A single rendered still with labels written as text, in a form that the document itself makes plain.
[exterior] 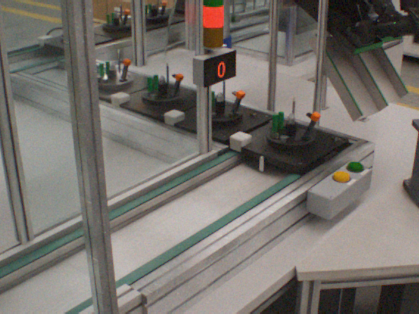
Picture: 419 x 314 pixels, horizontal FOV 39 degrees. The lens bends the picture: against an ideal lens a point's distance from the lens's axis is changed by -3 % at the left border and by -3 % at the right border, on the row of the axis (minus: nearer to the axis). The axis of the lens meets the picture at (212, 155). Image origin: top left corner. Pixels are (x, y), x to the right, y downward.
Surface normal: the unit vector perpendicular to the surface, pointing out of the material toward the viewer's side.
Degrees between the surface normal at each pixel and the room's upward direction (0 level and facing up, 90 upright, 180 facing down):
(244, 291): 0
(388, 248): 0
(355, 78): 45
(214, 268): 90
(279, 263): 0
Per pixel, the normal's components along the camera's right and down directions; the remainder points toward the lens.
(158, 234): 0.00, -0.90
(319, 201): -0.65, 0.33
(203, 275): 0.75, 0.29
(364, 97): 0.44, -0.40
